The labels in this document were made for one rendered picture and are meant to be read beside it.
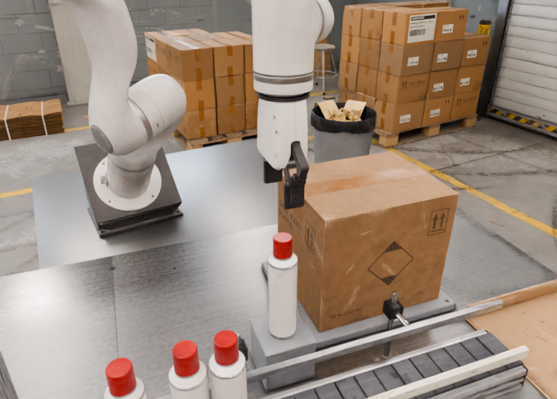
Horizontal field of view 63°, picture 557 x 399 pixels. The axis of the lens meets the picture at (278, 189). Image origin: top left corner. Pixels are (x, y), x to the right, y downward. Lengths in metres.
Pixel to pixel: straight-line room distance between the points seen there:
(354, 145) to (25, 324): 2.32
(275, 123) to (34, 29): 5.38
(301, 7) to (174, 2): 5.54
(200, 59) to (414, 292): 3.11
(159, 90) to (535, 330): 0.96
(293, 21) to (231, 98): 3.46
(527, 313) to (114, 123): 0.98
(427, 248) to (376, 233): 0.14
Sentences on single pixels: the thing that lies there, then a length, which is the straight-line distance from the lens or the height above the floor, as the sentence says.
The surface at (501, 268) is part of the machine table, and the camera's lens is 1.32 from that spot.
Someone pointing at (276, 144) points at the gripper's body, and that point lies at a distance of 0.64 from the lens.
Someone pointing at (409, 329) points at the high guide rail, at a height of 0.96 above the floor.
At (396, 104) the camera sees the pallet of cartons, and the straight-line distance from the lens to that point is 4.16.
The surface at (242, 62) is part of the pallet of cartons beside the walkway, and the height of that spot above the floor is 0.75.
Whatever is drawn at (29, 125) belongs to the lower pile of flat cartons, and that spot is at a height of 0.12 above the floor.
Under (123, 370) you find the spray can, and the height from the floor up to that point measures 1.08.
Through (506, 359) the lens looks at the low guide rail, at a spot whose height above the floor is 0.91.
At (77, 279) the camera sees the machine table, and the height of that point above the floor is 0.83.
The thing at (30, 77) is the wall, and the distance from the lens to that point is 6.01.
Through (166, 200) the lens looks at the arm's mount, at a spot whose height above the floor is 0.89.
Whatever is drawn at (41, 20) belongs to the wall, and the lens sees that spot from 5.92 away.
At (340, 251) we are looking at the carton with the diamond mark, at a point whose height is 1.04.
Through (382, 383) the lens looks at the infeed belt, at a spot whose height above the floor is 0.88.
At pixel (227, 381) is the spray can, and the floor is 1.03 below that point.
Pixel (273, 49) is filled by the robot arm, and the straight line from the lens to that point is 0.61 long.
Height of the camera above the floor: 1.54
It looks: 27 degrees down
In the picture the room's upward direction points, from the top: straight up
